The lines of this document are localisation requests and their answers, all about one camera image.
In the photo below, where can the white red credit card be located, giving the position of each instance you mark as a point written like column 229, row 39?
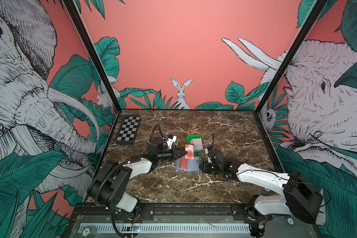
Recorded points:
column 182, row 163
column 189, row 151

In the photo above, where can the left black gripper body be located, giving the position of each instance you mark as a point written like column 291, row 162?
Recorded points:
column 167, row 154

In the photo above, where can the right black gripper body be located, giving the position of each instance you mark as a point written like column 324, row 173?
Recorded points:
column 209, row 168

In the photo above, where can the black white checkerboard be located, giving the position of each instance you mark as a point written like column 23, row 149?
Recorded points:
column 128, row 130

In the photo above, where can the black front mounting rail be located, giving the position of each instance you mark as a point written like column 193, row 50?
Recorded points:
column 149, row 211

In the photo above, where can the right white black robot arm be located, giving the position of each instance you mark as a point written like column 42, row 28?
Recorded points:
column 295, row 194

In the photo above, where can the left black frame post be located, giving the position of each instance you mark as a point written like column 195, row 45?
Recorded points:
column 83, row 33

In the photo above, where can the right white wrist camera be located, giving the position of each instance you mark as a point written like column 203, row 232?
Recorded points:
column 206, row 153

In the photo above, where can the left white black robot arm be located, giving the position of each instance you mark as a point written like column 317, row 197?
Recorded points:
column 108, row 188

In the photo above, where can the green card tray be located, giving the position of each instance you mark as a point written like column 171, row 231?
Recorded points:
column 190, row 137

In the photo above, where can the black frame post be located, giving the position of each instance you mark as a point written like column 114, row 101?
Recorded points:
column 83, row 33
column 310, row 20

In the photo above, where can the white slotted cable duct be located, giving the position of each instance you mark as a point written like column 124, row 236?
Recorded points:
column 159, row 228

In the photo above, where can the stack of cards in tray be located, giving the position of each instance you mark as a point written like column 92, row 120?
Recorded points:
column 197, row 144

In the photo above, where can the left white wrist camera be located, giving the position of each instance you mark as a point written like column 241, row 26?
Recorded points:
column 170, row 140

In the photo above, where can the right black frame post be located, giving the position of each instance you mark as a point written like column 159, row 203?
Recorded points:
column 310, row 20

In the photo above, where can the blue card holder wallet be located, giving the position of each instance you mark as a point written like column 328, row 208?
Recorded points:
column 192, row 166

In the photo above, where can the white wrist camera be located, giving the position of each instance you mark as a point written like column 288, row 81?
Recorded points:
column 206, row 153
column 170, row 140

